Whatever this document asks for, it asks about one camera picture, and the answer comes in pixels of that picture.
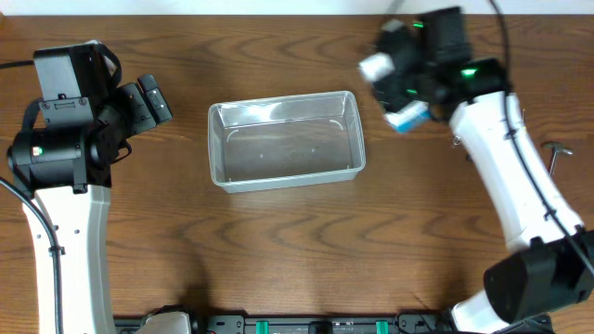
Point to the white blue cardboard box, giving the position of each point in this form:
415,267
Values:
409,117

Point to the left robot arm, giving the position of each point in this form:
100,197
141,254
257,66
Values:
61,161

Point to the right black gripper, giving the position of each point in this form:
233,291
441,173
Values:
388,101

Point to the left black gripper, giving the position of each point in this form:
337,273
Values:
140,107

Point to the black mounting rail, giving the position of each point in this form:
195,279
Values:
409,322

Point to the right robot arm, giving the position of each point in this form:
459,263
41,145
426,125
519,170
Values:
426,72

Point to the clear plastic container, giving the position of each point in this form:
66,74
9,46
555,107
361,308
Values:
285,141

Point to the small black handled hammer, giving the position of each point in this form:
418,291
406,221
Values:
557,149

